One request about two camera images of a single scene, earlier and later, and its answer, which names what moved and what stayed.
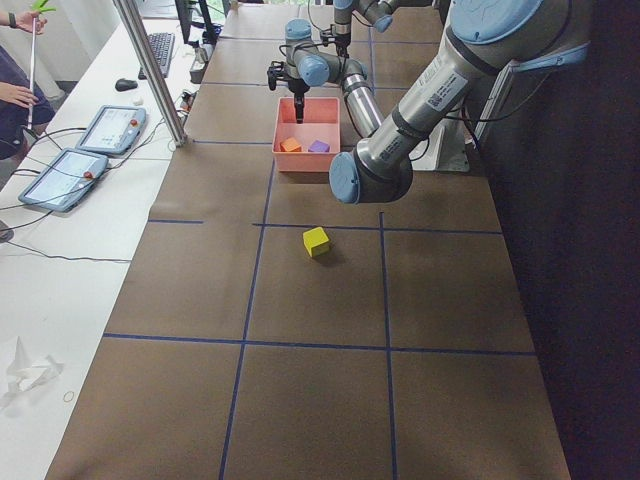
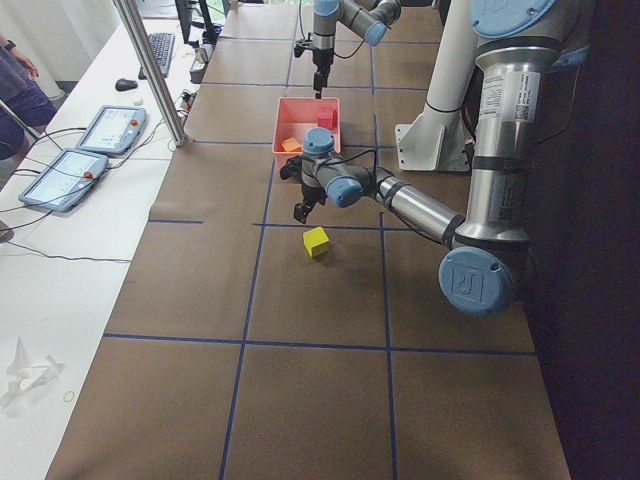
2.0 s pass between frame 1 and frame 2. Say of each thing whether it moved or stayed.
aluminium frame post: stayed
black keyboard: stayed
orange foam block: stayed
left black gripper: moved
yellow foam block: stayed
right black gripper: moved
